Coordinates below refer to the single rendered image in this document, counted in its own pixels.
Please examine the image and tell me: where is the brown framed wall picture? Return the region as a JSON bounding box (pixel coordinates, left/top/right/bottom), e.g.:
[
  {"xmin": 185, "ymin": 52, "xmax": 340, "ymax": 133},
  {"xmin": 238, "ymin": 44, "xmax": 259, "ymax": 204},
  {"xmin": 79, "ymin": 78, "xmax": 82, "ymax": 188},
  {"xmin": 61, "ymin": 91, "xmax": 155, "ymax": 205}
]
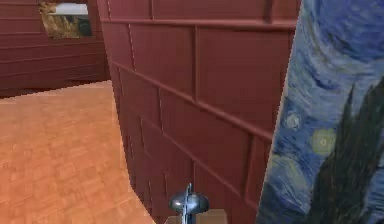
[{"xmin": 37, "ymin": 0, "xmax": 93, "ymax": 40}]

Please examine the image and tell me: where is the blue starry night painting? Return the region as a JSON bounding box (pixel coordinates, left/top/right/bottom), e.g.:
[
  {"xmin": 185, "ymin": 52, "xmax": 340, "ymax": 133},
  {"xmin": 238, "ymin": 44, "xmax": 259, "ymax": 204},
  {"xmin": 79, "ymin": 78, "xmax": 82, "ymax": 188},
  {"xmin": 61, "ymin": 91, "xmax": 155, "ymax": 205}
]
[{"xmin": 255, "ymin": 0, "xmax": 384, "ymax": 224}]

